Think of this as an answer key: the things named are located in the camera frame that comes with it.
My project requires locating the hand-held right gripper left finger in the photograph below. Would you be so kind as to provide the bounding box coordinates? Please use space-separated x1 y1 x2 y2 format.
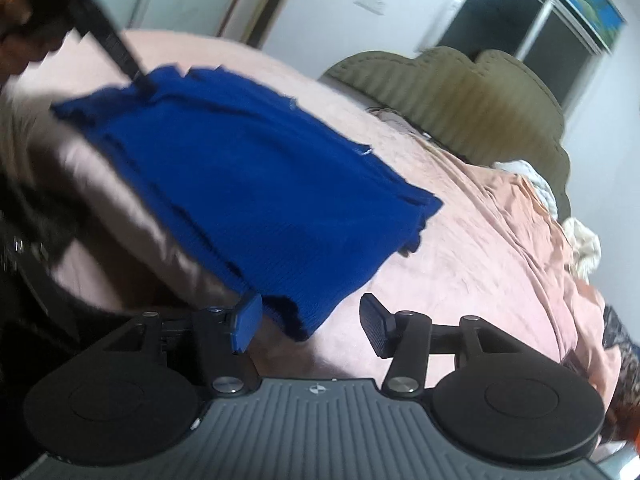
100 292 264 398

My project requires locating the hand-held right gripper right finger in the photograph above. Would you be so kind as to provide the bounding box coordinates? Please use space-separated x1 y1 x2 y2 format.
359 292 523 398

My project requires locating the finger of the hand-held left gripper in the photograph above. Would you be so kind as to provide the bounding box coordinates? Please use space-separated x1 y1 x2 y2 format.
72 0 157 95

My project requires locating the blue beaded v-neck sweater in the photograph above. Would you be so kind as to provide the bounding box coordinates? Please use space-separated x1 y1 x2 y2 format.
50 64 445 343

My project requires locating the pink bed blanket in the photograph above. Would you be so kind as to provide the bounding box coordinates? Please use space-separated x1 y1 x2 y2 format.
0 27 626 411

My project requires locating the gold tower fan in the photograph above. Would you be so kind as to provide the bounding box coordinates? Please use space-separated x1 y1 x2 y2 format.
245 0 307 48

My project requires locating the white crumpled quilt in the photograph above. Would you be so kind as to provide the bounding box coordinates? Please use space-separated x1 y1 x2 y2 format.
560 217 603 283

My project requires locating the olive padded headboard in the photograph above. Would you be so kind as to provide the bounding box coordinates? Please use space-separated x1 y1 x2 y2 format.
320 46 572 221

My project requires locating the dark patterned cloth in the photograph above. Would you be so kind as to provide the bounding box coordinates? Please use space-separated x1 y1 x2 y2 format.
601 305 640 381

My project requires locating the orange object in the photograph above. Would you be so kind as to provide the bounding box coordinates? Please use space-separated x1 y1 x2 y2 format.
602 405 640 448

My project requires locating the dark sliding window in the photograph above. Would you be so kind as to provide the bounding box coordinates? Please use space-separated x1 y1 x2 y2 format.
437 0 608 108

